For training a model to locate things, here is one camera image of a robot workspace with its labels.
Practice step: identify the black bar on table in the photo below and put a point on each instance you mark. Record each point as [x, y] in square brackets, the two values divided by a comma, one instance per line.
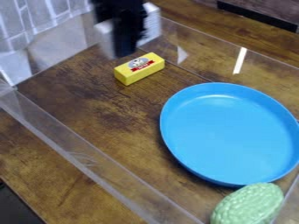
[279, 23]

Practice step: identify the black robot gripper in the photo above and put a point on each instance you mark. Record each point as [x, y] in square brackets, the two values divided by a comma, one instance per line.
[128, 25]

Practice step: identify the clear acrylic enclosure wall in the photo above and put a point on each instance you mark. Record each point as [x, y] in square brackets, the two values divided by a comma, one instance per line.
[82, 150]

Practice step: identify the blue round tray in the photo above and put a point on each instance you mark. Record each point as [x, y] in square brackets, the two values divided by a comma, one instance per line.
[231, 134]

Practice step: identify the green bumpy toy vegetable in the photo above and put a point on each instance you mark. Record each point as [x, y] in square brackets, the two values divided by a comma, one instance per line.
[251, 205]

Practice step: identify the yellow toy block with label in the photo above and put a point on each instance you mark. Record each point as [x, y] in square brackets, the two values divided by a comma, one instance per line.
[139, 68]

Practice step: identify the white speckled block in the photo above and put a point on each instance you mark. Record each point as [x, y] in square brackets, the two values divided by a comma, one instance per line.
[152, 27]

